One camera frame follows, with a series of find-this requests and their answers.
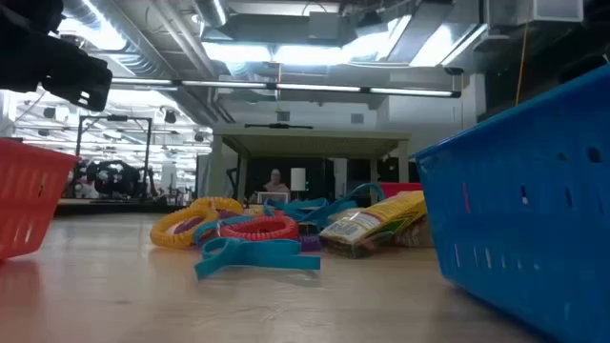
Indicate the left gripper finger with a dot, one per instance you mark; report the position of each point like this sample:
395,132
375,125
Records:
86,97
81,69

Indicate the orange plastic basket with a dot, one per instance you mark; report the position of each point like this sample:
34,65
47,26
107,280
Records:
28,200

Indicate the purple spiral coil wristband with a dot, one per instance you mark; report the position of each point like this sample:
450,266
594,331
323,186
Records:
183,223
310,244

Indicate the yellow spiral coil wristband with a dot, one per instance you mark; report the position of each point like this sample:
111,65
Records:
162,238
219,204

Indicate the orange spiral coil wristband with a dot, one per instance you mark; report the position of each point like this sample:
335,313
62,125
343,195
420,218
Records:
262,233

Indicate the blue plastic basket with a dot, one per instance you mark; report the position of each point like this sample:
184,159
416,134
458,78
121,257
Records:
524,238

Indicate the black lab robot arms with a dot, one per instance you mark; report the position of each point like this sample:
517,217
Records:
119,178

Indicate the person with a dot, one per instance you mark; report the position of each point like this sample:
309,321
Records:
275,183

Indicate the small white table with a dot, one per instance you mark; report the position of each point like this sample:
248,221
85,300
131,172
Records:
272,194

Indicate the green perforated metal shelf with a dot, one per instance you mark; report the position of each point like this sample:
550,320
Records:
310,143

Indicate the long LED light bar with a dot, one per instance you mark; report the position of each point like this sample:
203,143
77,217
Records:
314,87

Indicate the black gantry frame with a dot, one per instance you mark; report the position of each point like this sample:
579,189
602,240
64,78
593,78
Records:
116,117

